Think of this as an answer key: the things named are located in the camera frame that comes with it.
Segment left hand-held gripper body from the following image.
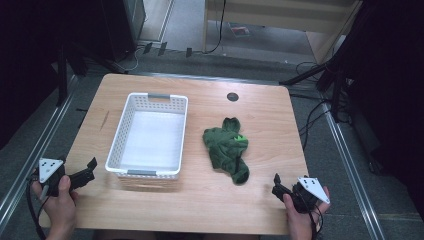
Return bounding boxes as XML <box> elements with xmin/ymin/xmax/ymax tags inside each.
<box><xmin>27</xmin><ymin>157</ymin><xmax>88</xmax><ymax>198</ymax></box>

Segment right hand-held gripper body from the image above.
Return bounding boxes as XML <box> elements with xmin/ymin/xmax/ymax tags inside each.
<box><xmin>281</xmin><ymin>176</ymin><xmax>331</xmax><ymax>215</ymax></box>

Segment person's right hand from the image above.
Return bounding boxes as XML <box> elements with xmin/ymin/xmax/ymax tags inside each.
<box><xmin>283</xmin><ymin>185</ymin><xmax>332</xmax><ymax>240</ymax></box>

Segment person's left hand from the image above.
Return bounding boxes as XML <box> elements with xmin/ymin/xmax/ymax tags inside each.
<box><xmin>31</xmin><ymin>174</ymin><xmax>80</xmax><ymax>235</ymax></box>

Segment green garment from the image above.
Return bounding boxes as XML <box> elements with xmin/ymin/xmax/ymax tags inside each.
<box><xmin>202</xmin><ymin>116</ymin><xmax>251</xmax><ymax>185</ymax></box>

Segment white plastic basket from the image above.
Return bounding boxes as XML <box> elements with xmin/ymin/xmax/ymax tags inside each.
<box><xmin>104</xmin><ymin>92</ymin><xmax>190</xmax><ymax>181</ymax></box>

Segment black metal stand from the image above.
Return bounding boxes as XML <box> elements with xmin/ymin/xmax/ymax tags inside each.
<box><xmin>55</xmin><ymin>41</ymin><xmax>70</xmax><ymax>108</ymax></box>

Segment black tripod stand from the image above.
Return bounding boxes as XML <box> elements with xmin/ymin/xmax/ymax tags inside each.
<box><xmin>279</xmin><ymin>49</ymin><xmax>354</xmax><ymax>124</ymax></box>

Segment dark cabinet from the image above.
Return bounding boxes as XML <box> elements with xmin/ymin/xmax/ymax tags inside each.
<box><xmin>98</xmin><ymin>0</ymin><xmax>148</xmax><ymax>63</ymax></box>

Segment red flat item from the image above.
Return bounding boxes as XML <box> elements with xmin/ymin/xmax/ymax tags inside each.
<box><xmin>229</xmin><ymin>24</ymin><xmax>251</xmax><ymax>38</ymax></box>

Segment light wooden furniture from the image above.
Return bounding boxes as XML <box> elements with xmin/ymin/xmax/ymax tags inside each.
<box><xmin>201</xmin><ymin>0</ymin><xmax>364</xmax><ymax>65</ymax></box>

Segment metal floor rail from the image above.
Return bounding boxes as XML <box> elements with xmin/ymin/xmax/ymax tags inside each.
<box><xmin>323</xmin><ymin>109</ymin><xmax>386</xmax><ymax>240</ymax></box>
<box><xmin>0</xmin><ymin>75</ymin><xmax>80</xmax><ymax>231</ymax></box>
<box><xmin>128</xmin><ymin>71</ymin><xmax>282</xmax><ymax>86</ymax></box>

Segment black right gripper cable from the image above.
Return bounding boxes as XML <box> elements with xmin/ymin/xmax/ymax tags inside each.
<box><xmin>307</xmin><ymin>203</ymin><xmax>325</xmax><ymax>240</ymax></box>

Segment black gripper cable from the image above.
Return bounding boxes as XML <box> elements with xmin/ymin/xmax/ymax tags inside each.
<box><xmin>25</xmin><ymin>173</ymin><xmax>51</xmax><ymax>240</ymax></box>
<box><xmin>307</xmin><ymin>203</ymin><xmax>325</xmax><ymax>240</ymax></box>

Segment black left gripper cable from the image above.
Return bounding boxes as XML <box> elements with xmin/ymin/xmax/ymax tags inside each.
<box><xmin>25</xmin><ymin>173</ymin><xmax>51</xmax><ymax>240</ymax></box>

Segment black floor cables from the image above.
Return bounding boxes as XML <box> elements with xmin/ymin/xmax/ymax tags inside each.
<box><xmin>296</xmin><ymin>98</ymin><xmax>334</xmax><ymax>152</ymax></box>

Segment white floor cable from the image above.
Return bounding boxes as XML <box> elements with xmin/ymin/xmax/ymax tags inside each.
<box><xmin>123</xmin><ymin>45</ymin><xmax>142</xmax><ymax>73</ymax></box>

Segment black hanging cable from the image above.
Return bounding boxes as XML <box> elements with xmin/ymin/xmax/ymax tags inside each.
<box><xmin>201</xmin><ymin>0</ymin><xmax>228</xmax><ymax>55</ymax></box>

